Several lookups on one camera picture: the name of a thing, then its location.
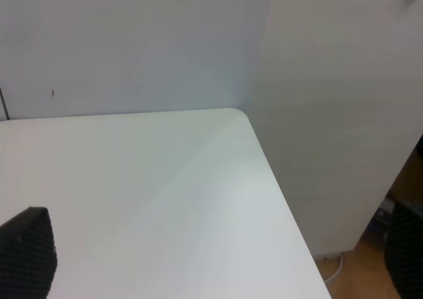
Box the white cable on floor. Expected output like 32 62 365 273
323 251 344 283

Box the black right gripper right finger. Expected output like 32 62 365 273
385 200 422 298

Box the white partition panel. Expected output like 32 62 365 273
249 0 422 255

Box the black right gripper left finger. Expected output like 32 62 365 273
1 207 58 298

